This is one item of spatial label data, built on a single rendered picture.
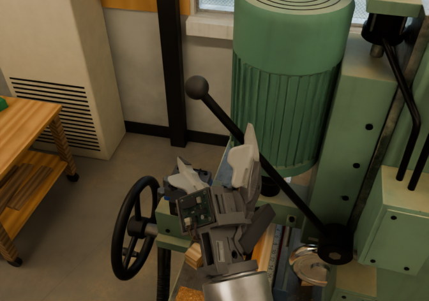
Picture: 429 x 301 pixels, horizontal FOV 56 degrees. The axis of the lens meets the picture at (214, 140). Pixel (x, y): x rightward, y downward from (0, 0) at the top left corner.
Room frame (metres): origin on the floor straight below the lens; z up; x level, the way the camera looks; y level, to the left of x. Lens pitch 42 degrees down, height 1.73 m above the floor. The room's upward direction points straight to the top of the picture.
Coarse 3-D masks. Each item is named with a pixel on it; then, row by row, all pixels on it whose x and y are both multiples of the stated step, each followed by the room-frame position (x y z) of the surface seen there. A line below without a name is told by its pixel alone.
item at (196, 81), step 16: (192, 80) 0.47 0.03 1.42; (192, 96) 0.46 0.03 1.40; (208, 96) 0.47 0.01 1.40; (224, 112) 0.46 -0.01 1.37; (272, 176) 0.44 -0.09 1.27; (288, 192) 0.43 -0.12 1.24; (304, 208) 0.42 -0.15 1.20; (320, 224) 0.41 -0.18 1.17; (336, 224) 0.43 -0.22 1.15; (320, 240) 0.41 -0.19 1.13; (336, 240) 0.40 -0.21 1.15; (352, 240) 0.41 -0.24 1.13; (320, 256) 0.39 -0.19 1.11; (336, 256) 0.38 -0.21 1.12; (352, 256) 0.38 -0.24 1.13
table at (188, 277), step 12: (228, 144) 0.91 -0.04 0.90; (228, 168) 0.81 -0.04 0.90; (228, 180) 0.76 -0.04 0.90; (156, 240) 0.59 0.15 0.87; (168, 240) 0.59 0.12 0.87; (180, 240) 0.59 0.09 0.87; (192, 240) 0.57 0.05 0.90; (180, 252) 0.57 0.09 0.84; (180, 276) 0.47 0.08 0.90; (192, 276) 0.47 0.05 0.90; (192, 288) 0.44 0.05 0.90; (168, 300) 0.41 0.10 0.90
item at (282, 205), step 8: (296, 184) 0.60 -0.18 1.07; (280, 192) 0.57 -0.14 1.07; (296, 192) 0.57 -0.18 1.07; (304, 192) 0.57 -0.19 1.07; (264, 200) 0.55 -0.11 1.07; (272, 200) 0.55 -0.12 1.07; (280, 200) 0.55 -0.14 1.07; (288, 200) 0.55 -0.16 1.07; (304, 200) 0.55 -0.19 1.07; (280, 208) 0.54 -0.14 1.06; (288, 208) 0.53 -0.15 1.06; (296, 208) 0.53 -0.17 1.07; (280, 216) 0.54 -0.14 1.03; (304, 216) 0.52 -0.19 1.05; (280, 224) 0.54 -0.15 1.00; (296, 224) 0.53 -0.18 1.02
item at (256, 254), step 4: (264, 232) 0.56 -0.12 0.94; (264, 236) 0.55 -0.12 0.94; (256, 244) 0.53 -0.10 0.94; (260, 244) 0.53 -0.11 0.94; (256, 248) 0.52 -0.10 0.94; (260, 248) 0.52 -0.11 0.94; (256, 252) 0.51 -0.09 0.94; (260, 252) 0.51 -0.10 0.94; (252, 256) 0.50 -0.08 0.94; (256, 256) 0.50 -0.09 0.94; (260, 256) 0.50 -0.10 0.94
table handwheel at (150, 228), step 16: (144, 176) 0.75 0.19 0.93; (128, 192) 0.68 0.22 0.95; (128, 208) 0.63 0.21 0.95; (128, 224) 0.66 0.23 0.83; (144, 224) 0.66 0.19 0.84; (112, 240) 0.57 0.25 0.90; (144, 240) 0.71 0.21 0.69; (112, 256) 0.54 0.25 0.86; (128, 256) 0.59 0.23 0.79; (144, 256) 0.65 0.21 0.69; (128, 272) 0.56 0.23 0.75
